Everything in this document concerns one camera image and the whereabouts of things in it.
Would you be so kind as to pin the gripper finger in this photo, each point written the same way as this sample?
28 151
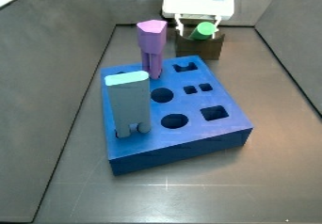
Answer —
179 24
218 19

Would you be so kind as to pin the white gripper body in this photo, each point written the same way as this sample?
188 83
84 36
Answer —
198 7

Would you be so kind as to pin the green oval cylinder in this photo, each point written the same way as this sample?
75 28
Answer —
203 31

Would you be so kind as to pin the purple pentagon peg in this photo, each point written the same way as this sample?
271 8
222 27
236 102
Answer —
151 35

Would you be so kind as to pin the blue shape-sorter block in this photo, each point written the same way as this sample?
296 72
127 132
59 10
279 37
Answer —
195 119

